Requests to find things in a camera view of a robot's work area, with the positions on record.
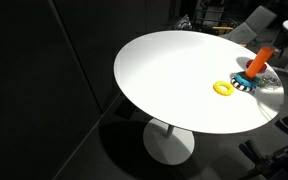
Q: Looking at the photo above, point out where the red toy ring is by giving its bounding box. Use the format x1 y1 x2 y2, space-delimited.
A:
245 58 269 74

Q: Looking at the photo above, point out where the dark metal rack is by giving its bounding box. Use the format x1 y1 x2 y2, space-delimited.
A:
193 0 233 29

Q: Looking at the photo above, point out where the yellow toy ring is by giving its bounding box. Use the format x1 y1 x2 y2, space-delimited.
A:
212 80 236 97

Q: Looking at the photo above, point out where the grey chair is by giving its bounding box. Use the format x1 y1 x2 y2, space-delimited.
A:
228 4 278 47

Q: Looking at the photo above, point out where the white table pedestal base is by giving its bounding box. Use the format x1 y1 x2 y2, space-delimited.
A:
142 117 196 166

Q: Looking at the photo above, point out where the orange peg stand blue base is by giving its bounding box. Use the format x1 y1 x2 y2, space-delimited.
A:
230 45 276 93

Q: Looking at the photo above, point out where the clear plastic ring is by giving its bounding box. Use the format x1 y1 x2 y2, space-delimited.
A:
257 74 282 92

